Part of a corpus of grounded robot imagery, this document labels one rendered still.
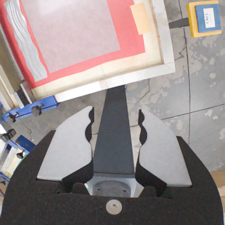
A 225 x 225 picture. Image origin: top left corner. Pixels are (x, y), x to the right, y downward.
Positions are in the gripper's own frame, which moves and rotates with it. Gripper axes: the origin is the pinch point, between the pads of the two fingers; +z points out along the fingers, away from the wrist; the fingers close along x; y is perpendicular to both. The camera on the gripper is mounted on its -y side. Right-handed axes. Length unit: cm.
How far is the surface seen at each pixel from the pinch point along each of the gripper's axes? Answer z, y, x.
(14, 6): 40, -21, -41
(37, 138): 136, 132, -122
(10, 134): 34, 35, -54
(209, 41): 136, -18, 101
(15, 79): 34, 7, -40
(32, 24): 41, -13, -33
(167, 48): 37.3, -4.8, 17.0
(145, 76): 37.2, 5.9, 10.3
